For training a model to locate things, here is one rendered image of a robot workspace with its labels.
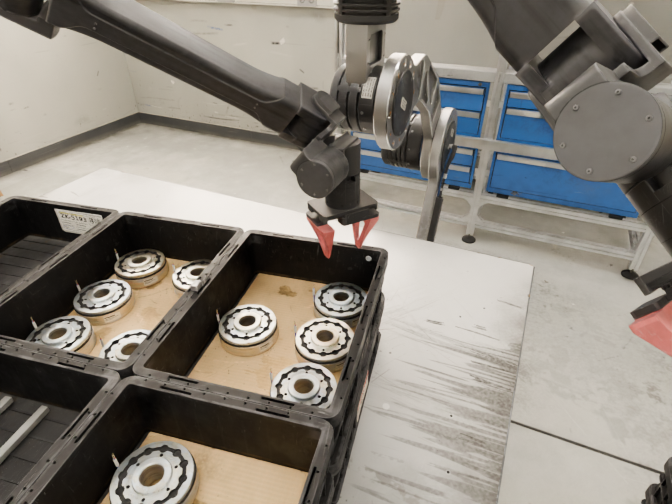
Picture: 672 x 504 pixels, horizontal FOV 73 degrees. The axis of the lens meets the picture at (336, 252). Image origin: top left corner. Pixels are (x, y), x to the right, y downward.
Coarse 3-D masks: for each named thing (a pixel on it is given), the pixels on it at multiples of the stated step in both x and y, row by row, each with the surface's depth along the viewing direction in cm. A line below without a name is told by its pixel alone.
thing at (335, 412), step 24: (240, 240) 90; (288, 240) 91; (312, 240) 90; (384, 264) 83; (168, 336) 68; (360, 336) 68; (144, 360) 64; (192, 384) 60; (216, 384) 60; (288, 408) 57; (312, 408) 57; (336, 408) 57
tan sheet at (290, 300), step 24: (264, 288) 93; (288, 288) 93; (312, 288) 93; (288, 312) 87; (312, 312) 87; (216, 336) 82; (288, 336) 82; (216, 360) 77; (240, 360) 77; (264, 360) 77; (288, 360) 77; (240, 384) 73; (264, 384) 73
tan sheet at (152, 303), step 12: (168, 264) 100; (180, 264) 100; (168, 276) 97; (144, 288) 93; (156, 288) 93; (168, 288) 93; (144, 300) 90; (156, 300) 90; (168, 300) 90; (72, 312) 87; (132, 312) 87; (144, 312) 87; (156, 312) 87; (108, 324) 84; (120, 324) 84; (132, 324) 84; (144, 324) 84; (156, 324) 84; (96, 336) 82; (108, 336) 82; (96, 348) 79
